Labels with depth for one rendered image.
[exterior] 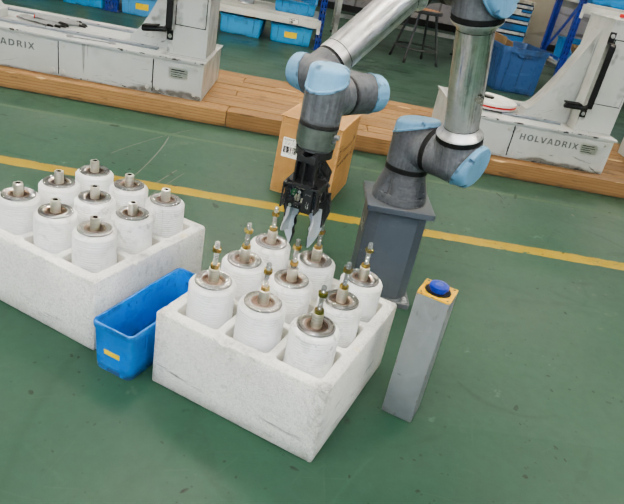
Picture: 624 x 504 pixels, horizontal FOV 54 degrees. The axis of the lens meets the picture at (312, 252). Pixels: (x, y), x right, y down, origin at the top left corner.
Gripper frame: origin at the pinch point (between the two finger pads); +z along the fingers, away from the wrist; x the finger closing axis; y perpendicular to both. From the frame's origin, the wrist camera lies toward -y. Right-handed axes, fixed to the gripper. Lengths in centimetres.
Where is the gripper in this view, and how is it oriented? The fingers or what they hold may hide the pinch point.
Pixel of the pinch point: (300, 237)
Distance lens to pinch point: 125.6
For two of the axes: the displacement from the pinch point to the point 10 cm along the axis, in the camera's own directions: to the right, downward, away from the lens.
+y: -3.0, 4.0, -8.7
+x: 9.4, 2.9, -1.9
